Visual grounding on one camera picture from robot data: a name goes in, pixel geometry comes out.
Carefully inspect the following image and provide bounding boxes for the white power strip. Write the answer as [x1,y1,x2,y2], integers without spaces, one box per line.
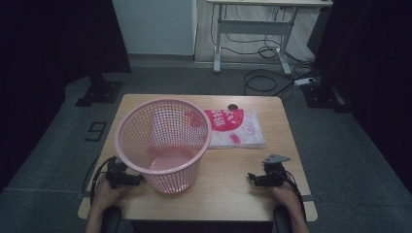
[293,77,317,87]

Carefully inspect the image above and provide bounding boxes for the black cables under desk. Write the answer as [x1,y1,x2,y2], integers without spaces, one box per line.
[210,4,284,60]

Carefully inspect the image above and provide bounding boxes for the pink plastic mesh basket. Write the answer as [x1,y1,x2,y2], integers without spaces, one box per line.
[114,97,213,194]

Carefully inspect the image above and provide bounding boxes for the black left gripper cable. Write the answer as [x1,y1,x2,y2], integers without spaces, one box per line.
[89,156,114,206]

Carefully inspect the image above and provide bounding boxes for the black stand base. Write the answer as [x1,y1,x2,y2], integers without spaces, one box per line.
[74,73,124,108]
[300,80,353,114]

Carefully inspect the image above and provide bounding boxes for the dark curtain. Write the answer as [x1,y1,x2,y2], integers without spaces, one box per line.
[0,0,132,192]
[315,0,412,195]

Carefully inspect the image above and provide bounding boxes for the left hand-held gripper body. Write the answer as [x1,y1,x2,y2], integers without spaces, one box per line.
[106,155,132,190]

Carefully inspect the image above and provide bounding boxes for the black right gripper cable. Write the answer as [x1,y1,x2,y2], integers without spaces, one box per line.
[284,169,307,221]

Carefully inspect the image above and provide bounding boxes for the black floor cable coil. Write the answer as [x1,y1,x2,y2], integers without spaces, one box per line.
[242,68,322,97]

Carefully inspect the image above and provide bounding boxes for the person's right hand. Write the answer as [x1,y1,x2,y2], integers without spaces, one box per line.
[271,181,302,210]

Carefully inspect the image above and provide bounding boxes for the black chair armrest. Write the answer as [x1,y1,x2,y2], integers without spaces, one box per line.
[100,206,122,233]
[272,205,294,233]

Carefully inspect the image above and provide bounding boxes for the white metal frame desk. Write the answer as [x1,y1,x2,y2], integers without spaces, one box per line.
[206,0,334,77]

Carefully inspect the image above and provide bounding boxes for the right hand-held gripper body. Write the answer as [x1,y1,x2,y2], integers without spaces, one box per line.
[259,153,292,188]

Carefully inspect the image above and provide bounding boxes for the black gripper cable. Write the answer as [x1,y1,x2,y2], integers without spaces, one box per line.
[284,169,307,221]
[89,156,114,206]

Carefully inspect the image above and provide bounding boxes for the person's left hand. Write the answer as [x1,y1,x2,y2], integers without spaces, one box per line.
[92,176,122,209]

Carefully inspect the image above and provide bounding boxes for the white red printed plastic bag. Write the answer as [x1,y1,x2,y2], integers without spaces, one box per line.
[203,108,266,150]

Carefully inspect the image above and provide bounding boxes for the white cabinet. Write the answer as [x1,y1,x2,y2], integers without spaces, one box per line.
[111,0,198,57]

